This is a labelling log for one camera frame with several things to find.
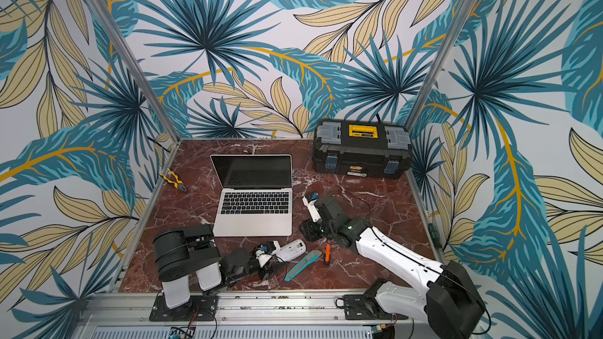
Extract silver laptop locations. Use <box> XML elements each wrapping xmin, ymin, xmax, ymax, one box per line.
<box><xmin>210</xmin><ymin>154</ymin><xmax>294</xmax><ymax>237</ymax></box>

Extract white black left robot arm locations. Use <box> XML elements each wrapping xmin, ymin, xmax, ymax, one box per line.
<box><xmin>153</xmin><ymin>224</ymin><xmax>287</xmax><ymax>313</ymax></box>

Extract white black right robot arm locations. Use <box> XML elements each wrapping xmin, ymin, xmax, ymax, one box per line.
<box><xmin>300</xmin><ymin>194</ymin><xmax>489</xmax><ymax>338</ymax></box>

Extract orange screwdriver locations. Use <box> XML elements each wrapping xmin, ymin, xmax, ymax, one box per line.
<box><xmin>323</xmin><ymin>243</ymin><xmax>331</xmax><ymax>265</ymax></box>

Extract teal utility knife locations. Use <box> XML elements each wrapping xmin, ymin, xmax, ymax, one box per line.
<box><xmin>284</xmin><ymin>250</ymin><xmax>323</xmax><ymax>282</ymax></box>

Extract black toolbox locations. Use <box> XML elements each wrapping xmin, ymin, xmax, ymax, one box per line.
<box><xmin>312</xmin><ymin>119</ymin><xmax>413</xmax><ymax>180</ymax></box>

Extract yellow black pliers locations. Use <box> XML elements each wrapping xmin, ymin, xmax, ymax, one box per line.
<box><xmin>160</xmin><ymin>168</ymin><xmax>188</xmax><ymax>192</ymax></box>

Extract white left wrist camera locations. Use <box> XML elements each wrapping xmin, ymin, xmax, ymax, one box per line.
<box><xmin>254</xmin><ymin>240</ymin><xmax>280</xmax><ymax>268</ymax></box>

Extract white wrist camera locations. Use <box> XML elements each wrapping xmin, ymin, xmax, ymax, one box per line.
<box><xmin>254</xmin><ymin>240</ymin><xmax>280</xmax><ymax>268</ymax></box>
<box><xmin>302</xmin><ymin>192</ymin><xmax>321</xmax><ymax>223</ymax></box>

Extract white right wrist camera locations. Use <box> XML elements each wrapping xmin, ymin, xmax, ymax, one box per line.
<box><xmin>302</xmin><ymin>192</ymin><xmax>321</xmax><ymax>223</ymax></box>

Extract aluminium front rail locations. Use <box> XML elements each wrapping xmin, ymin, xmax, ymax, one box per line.
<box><xmin>73</xmin><ymin>282</ymin><xmax>439</xmax><ymax>338</ymax></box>

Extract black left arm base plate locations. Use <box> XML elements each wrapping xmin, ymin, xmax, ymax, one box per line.
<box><xmin>149</xmin><ymin>294</ymin><xmax>218</xmax><ymax>323</ymax></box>

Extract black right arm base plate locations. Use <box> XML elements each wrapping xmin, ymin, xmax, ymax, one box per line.
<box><xmin>335</xmin><ymin>294</ymin><xmax>408</xmax><ymax>323</ymax></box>

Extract aluminium frame post right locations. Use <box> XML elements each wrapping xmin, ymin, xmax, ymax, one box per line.
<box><xmin>405</xmin><ymin>0</ymin><xmax>477</xmax><ymax>130</ymax></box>

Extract aluminium frame post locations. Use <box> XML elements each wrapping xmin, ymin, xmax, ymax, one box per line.
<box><xmin>405</xmin><ymin>0</ymin><xmax>477</xmax><ymax>130</ymax></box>
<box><xmin>85</xmin><ymin>0</ymin><xmax>181</xmax><ymax>143</ymax></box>

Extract aluminium frame post left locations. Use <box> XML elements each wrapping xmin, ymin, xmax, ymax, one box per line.
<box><xmin>85</xmin><ymin>0</ymin><xmax>181</xmax><ymax>143</ymax></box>

